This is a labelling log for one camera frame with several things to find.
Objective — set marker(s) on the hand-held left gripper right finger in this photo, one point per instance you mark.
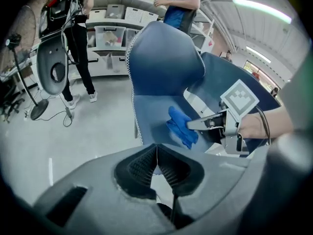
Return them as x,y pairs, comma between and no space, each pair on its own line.
215,175

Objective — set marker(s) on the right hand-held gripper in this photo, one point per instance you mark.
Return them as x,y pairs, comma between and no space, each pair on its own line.
238,99

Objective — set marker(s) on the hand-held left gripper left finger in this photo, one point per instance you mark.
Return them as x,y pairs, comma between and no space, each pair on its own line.
97,180

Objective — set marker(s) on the blue wiping cloth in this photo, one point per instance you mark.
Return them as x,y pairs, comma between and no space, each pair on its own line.
182,126

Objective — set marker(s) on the blue upholstered chair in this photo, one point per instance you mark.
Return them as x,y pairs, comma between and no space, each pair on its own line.
161,57

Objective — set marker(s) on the person's right forearm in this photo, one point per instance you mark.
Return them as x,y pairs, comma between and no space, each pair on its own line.
269,124

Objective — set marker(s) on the black office chair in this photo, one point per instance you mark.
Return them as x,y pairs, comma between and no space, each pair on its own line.
9,104

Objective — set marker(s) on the table with blue tablecloth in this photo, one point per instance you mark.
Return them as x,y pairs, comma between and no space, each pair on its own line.
220,77

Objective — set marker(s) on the long ceiling light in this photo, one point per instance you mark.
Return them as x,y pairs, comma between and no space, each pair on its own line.
261,10
258,54

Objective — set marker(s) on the black standing fan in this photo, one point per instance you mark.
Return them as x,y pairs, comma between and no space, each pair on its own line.
39,110

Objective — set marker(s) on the clear storage bin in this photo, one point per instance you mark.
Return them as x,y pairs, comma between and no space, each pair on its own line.
130,38
110,37

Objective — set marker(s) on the white lattice basket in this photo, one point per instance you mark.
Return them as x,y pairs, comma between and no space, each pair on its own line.
133,15
149,17

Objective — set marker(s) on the long white shelving unit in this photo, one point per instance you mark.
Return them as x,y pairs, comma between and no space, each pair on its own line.
117,23

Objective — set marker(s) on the grey storage bin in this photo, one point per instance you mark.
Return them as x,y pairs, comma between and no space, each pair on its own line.
115,11

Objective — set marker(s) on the white storage box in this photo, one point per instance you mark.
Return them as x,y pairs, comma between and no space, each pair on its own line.
97,13

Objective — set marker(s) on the small black camera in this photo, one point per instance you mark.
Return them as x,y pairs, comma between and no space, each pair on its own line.
13,41

